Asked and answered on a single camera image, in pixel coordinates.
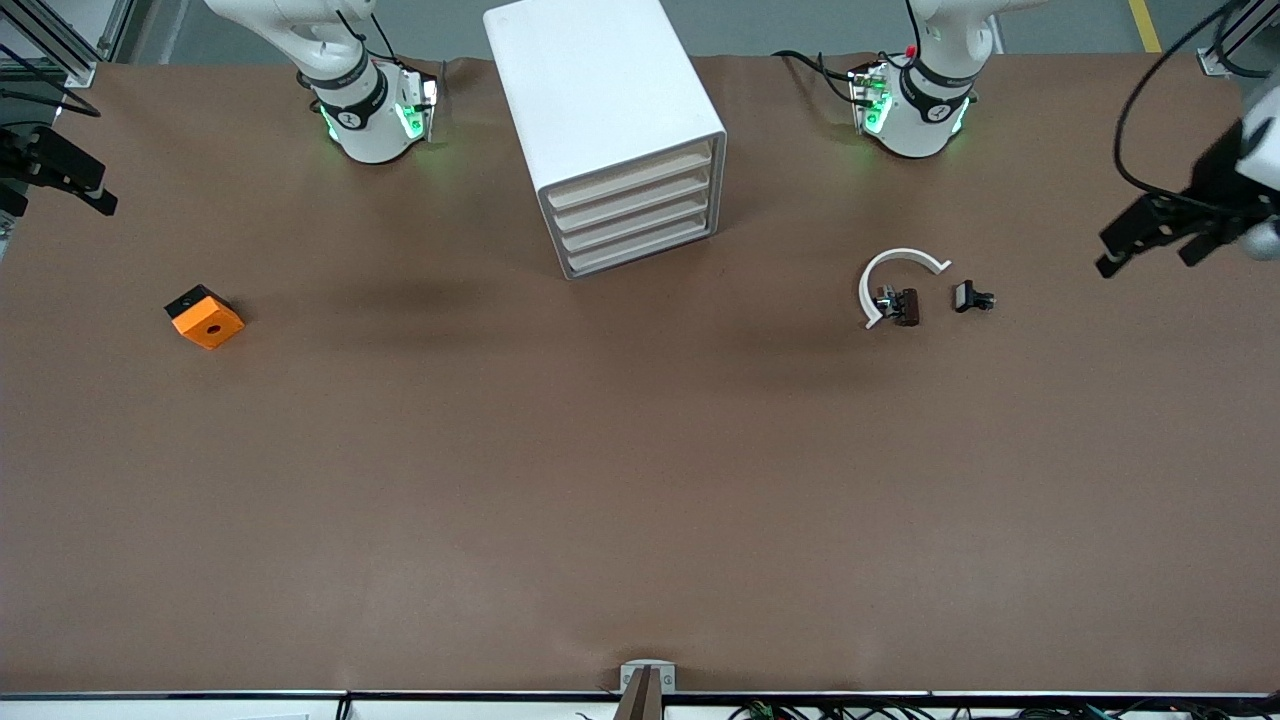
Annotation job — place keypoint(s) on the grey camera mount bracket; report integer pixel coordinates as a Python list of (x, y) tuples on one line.
[(648, 690)]

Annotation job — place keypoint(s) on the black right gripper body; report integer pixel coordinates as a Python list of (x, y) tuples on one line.
[(22, 160)]

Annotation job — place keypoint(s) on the small brown black component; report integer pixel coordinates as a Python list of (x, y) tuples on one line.
[(905, 306)]

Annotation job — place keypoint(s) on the aluminium frame post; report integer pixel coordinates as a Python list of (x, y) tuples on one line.
[(60, 40), (1235, 40)]

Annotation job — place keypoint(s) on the small black clip component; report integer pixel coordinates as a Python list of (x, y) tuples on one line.
[(968, 296)]

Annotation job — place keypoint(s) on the black table edge rail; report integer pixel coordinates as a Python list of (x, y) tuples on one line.
[(200, 694)]

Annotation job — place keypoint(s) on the arm base connector bracket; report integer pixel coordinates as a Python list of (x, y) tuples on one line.
[(418, 105), (870, 100)]

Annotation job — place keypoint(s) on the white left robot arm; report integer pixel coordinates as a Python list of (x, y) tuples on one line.
[(925, 115)]

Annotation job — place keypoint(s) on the orange black button enclosure box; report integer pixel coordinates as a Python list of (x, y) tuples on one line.
[(208, 322)]

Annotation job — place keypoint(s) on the white plastic drawer cabinet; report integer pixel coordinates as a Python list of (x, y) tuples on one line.
[(600, 80)]

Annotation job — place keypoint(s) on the white curved plastic part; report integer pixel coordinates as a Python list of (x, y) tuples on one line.
[(885, 262)]

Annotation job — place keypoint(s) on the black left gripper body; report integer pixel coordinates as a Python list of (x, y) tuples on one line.
[(1217, 172)]

